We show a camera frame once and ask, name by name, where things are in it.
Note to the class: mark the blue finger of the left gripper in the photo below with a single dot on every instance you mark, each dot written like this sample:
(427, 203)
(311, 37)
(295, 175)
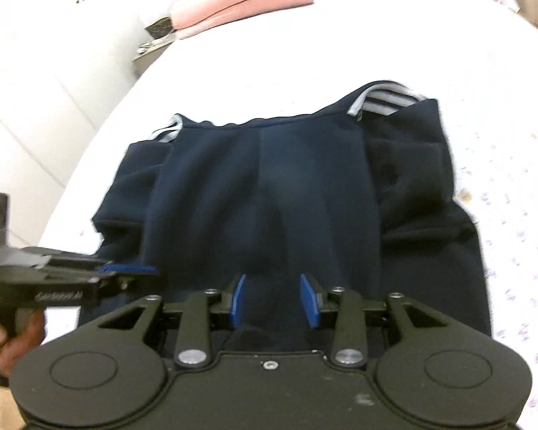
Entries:
(128, 270)

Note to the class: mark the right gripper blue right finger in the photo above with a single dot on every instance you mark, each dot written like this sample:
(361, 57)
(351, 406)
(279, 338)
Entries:
(309, 301)

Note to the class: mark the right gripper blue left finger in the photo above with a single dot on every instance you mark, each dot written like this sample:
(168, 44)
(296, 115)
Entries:
(235, 294)

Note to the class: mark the navy hoodie with white stripes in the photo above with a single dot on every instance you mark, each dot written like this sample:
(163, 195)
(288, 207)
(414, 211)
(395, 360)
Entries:
(359, 194)

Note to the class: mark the person's left hand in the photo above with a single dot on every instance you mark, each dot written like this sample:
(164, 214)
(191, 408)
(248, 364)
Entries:
(14, 347)

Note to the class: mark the beige nightstand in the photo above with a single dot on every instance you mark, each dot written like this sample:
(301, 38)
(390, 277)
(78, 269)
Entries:
(148, 54)

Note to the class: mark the white wardrobe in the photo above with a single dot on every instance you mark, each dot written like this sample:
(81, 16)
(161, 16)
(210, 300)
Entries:
(62, 72)

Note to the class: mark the floral quilted bed cover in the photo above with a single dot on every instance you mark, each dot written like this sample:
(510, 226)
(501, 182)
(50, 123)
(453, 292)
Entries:
(478, 59)

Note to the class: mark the pink folded blanket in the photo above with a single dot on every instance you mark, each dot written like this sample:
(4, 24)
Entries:
(242, 2)

